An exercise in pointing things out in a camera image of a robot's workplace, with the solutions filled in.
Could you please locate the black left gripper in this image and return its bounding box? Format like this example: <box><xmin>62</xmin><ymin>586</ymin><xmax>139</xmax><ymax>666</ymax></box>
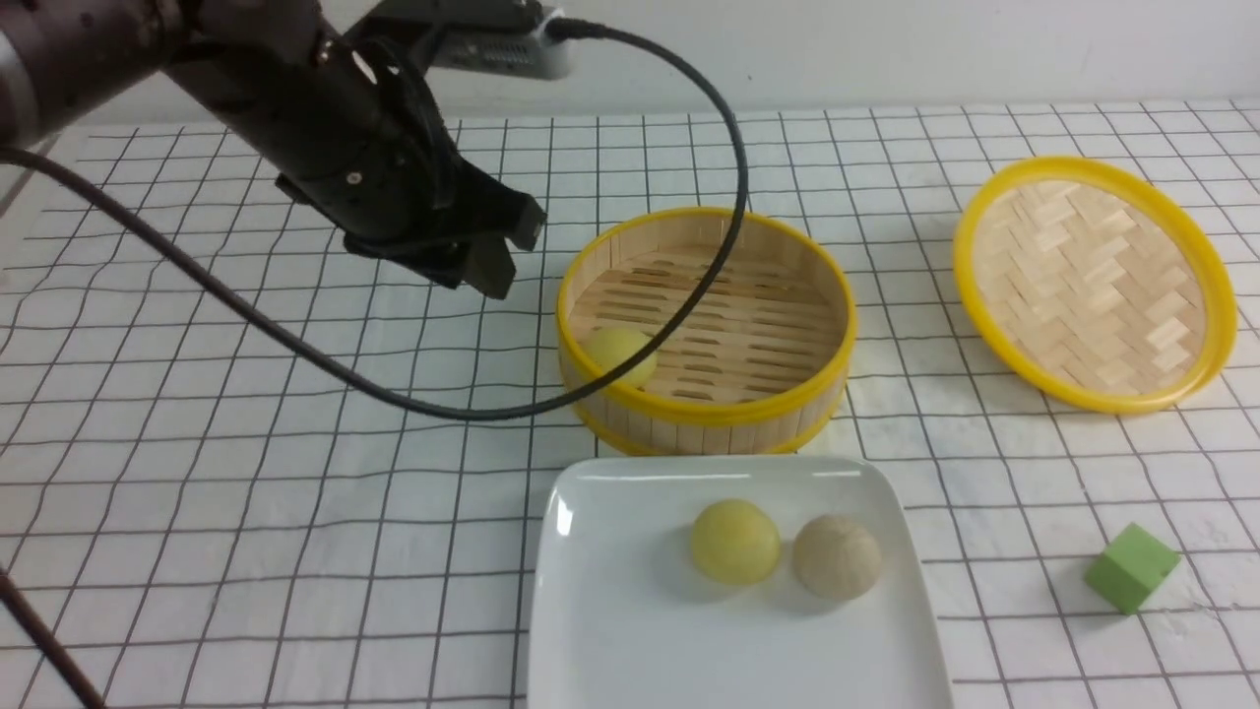
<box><xmin>165</xmin><ymin>1</ymin><xmax>547</xmax><ymax>300</ymax></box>

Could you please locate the yellow steamed bun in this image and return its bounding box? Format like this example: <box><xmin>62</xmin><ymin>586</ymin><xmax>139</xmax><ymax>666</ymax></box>
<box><xmin>582</xmin><ymin>327</ymin><xmax>659</xmax><ymax>389</ymax></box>
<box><xmin>689</xmin><ymin>497</ymin><xmax>782</xmax><ymax>587</ymax></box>

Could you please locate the white steamed bun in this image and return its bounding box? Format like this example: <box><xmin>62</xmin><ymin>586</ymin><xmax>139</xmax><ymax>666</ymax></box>
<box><xmin>791</xmin><ymin>515</ymin><xmax>883</xmax><ymax>603</ymax></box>

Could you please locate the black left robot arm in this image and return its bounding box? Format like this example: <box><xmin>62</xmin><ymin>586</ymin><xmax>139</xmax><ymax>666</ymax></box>
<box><xmin>1</xmin><ymin>1</ymin><xmax>561</xmax><ymax>298</ymax></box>

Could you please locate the white square plate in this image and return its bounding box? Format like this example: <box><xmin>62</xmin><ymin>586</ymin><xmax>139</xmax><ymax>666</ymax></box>
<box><xmin>527</xmin><ymin>455</ymin><xmax>955</xmax><ymax>708</ymax></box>

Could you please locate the white grid tablecloth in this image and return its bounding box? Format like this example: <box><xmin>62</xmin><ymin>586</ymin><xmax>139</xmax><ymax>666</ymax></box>
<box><xmin>1</xmin><ymin>99</ymin><xmax>1257</xmax><ymax>708</ymax></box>

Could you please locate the bamboo steamer lid yellow rim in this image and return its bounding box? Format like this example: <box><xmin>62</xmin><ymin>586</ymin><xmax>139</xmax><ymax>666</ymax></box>
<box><xmin>953</xmin><ymin>156</ymin><xmax>1239</xmax><ymax>416</ymax></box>

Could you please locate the green cube block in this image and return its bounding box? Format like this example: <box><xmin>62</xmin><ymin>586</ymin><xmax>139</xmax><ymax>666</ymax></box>
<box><xmin>1084</xmin><ymin>523</ymin><xmax>1182</xmax><ymax>615</ymax></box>

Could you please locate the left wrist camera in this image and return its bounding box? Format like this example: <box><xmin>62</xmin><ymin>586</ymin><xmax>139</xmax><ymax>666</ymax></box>
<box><xmin>364</xmin><ymin>0</ymin><xmax>576</xmax><ymax>82</ymax></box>

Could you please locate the black left camera cable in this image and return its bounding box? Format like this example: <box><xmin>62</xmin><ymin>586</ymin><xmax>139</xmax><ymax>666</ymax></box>
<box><xmin>0</xmin><ymin>20</ymin><xmax>748</xmax><ymax>422</ymax></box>

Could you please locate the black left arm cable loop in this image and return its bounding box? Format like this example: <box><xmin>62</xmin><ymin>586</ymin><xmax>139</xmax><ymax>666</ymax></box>
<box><xmin>0</xmin><ymin>565</ymin><xmax>110</xmax><ymax>709</ymax></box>

